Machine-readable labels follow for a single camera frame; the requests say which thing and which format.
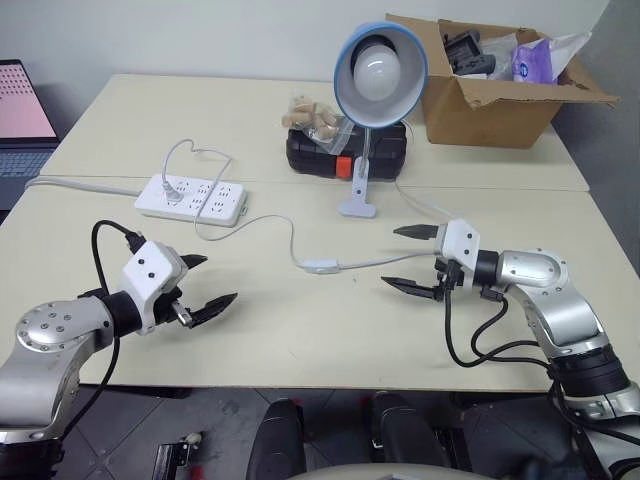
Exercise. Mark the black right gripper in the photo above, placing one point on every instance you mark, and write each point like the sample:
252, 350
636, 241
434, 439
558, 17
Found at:
450, 277

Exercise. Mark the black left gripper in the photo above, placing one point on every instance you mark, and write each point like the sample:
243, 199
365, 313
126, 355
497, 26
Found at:
175, 310

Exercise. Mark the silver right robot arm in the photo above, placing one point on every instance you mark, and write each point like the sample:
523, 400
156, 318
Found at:
555, 300

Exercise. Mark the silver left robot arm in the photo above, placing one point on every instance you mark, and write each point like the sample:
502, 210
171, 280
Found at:
47, 345

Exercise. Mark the blue clip desk lamp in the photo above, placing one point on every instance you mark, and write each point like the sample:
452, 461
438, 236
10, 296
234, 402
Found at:
410, 65

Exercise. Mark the white power strip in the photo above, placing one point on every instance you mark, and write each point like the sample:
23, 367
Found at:
215, 200

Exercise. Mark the black plastic tool case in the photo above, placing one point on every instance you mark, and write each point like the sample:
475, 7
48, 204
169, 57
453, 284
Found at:
310, 160

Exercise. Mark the brown cardboard box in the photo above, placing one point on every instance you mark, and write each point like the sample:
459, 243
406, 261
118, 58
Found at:
475, 120

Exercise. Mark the small caster wheel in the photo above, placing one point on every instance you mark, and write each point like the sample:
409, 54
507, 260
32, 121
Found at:
191, 440

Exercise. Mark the dark rounded shape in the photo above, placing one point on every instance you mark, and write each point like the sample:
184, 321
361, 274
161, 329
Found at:
277, 440
400, 430

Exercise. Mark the clear bag of corks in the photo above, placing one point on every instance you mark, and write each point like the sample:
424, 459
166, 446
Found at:
305, 115

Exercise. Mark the white round light bulb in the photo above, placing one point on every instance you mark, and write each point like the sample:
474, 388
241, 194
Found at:
376, 72

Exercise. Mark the dark grey plastic part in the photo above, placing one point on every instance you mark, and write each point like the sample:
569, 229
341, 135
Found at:
467, 52

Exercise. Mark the beige curved surface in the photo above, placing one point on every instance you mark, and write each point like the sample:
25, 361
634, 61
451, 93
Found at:
385, 472

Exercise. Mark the purple tissue packet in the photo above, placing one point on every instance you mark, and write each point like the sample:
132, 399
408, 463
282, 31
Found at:
532, 62

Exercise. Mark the laptop with pink screen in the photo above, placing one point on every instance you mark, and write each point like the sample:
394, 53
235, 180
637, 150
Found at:
20, 100

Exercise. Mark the clear plastic bag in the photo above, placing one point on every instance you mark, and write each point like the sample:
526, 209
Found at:
570, 45

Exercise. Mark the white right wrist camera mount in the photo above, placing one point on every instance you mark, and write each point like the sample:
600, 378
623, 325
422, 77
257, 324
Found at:
457, 245

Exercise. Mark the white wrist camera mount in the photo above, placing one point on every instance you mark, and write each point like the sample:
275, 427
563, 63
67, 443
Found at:
457, 245
150, 270

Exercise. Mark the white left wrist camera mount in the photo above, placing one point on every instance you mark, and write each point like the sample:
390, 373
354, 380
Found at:
150, 270

